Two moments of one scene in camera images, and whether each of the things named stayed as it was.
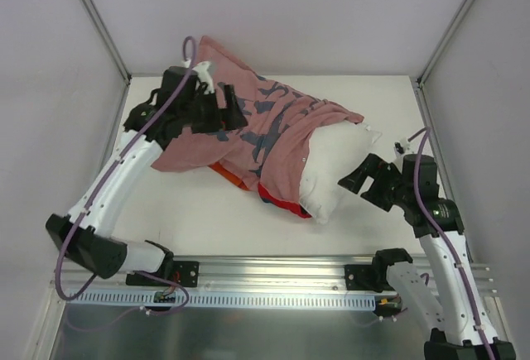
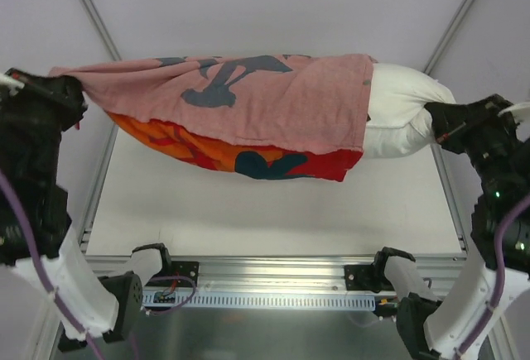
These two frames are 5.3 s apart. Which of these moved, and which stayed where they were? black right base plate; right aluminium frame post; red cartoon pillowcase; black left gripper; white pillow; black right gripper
Moved: black right gripper; red cartoon pillowcase; black left gripper; white pillow
Stayed: right aluminium frame post; black right base plate
